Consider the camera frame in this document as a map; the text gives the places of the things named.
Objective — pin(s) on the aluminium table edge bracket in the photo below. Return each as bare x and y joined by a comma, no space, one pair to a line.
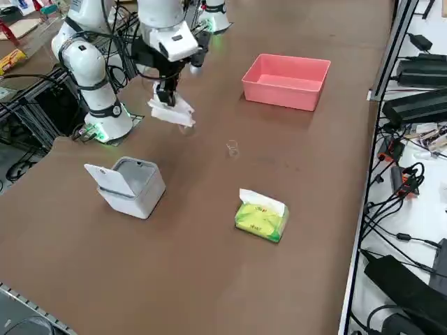
375,95

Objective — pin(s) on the large black power adapter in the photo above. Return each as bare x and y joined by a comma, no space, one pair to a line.
422,70

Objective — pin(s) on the white lidded trash bin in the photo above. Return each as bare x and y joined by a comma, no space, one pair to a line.
139,195

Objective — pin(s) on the yellow snack packet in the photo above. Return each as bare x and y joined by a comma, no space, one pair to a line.
12,62

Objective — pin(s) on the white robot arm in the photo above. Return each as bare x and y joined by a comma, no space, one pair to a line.
216,19
91,70

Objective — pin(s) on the long black power adapter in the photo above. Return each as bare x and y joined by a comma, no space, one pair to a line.
415,106

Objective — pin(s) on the flat black power brick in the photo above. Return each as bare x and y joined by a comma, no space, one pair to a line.
401,282

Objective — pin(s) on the green tissue pack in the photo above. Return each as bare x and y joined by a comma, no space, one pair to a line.
258,223

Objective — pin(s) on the large glass beaker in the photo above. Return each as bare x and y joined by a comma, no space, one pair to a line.
186,130

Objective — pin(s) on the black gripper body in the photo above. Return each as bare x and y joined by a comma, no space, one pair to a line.
150,56

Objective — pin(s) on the pink plastic waste container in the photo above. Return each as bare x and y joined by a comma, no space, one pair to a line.
279,94

